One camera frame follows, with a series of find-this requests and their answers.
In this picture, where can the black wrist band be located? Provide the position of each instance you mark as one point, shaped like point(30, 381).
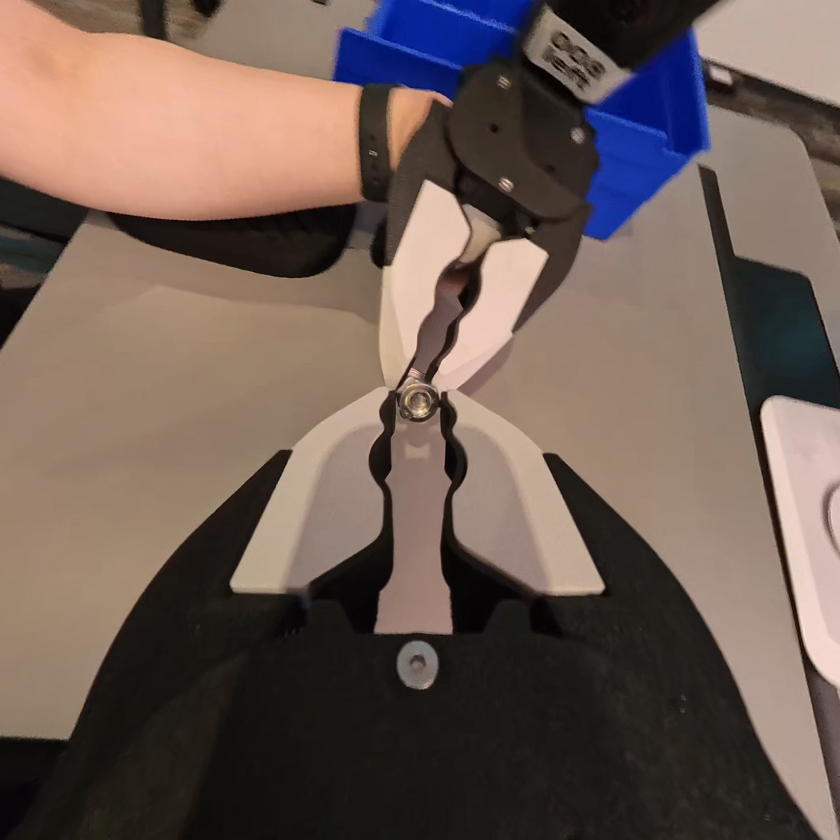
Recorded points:
point(375, 151)

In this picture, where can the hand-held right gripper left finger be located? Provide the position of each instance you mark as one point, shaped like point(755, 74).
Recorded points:
point(315, 518)

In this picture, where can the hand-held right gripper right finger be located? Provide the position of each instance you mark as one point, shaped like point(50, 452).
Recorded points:
point(518, 518)

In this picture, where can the black chair base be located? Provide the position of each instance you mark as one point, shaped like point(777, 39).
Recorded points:
point(157, 16)

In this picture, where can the blue plastic bin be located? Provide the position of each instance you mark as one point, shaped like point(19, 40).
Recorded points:
point(656, 131)

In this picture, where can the person's left hand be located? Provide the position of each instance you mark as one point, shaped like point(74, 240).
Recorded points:
point(410, 118)

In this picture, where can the person's left forearm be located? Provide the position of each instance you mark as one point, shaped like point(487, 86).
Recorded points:
point(164, 131)

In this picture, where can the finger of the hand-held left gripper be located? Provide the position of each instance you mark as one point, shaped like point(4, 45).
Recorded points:
point(420, 262)
point(505, 295)

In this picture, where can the steel hex nut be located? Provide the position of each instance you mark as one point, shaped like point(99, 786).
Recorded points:
point(418, 417)

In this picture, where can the steel hex bolt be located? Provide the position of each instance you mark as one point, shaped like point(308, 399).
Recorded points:
point(418, 398)

